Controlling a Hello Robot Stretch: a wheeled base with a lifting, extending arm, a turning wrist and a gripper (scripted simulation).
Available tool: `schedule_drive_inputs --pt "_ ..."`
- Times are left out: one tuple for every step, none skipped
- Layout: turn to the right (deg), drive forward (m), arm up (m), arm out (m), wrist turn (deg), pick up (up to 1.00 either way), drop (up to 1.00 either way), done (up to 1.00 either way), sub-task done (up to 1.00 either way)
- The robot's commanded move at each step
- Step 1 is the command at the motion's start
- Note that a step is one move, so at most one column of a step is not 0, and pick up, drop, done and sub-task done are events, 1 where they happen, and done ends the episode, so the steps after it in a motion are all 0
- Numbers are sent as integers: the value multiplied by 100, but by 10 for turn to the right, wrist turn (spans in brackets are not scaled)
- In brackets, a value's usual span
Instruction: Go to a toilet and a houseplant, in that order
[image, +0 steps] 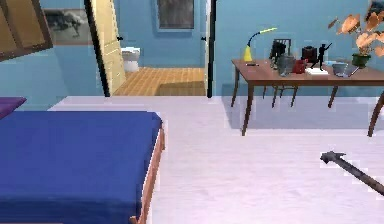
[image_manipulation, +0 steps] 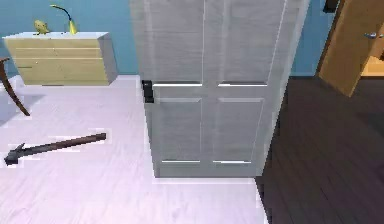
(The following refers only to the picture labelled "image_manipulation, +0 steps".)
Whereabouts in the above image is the silver door handle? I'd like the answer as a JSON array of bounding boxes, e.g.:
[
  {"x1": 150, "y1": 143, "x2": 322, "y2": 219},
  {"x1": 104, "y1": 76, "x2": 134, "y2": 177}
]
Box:
[{"x1": 364, "y1": 31, "x2": 384, "y2": 40}]

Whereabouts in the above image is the beige chest of drawers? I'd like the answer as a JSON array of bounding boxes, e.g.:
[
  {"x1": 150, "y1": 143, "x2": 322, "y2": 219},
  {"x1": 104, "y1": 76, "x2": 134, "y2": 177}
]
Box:
[{"x1": 2, "y1": 31, "x2": 119, "y2": 87}]

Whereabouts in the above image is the brown wooden room door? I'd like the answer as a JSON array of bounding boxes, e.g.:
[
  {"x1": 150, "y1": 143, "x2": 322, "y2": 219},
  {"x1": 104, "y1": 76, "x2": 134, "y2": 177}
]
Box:
[{"x1": 314, "y1": 0, "x2": 384, "y2": 98}]

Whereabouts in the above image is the black door handle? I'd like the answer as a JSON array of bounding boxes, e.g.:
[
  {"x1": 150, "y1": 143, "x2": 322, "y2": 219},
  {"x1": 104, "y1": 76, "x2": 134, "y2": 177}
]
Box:
[{"x1": 141, "y1": 79, "x2": 155, "y2": 104}]

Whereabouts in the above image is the white panelled room door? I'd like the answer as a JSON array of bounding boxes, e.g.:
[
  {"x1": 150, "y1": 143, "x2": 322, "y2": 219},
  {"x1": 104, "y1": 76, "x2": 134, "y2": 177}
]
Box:
[{"x1": 129, "y1": 0, "x2": 312, "y2": 179}]

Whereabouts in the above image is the yellow-green small figurine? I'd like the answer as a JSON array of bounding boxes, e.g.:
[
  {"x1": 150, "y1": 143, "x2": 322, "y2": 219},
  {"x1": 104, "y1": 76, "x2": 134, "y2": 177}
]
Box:
[{"x1": 33, "y1": 19, "x2": 51, "y2": 36}]

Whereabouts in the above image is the black wall switch box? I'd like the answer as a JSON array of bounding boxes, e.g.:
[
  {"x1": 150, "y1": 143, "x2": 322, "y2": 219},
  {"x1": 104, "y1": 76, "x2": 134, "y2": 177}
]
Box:
[{"x1": 322, "y1": 0, "x2": 340, "y2": 14}]

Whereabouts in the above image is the yellow desk lamp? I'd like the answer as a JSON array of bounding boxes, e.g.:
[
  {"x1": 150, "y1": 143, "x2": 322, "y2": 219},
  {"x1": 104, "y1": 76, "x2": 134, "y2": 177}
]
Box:
[{"x1": 49, "y1": 4, "x2": 78, "y2": 36}]

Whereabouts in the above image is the dark brown hammer-shaped tool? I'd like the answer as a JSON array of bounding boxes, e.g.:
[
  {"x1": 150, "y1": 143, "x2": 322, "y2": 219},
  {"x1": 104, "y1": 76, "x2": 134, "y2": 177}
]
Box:
[{"x1": 3, "y1": 132, "x2": 108, "y2": 166}]

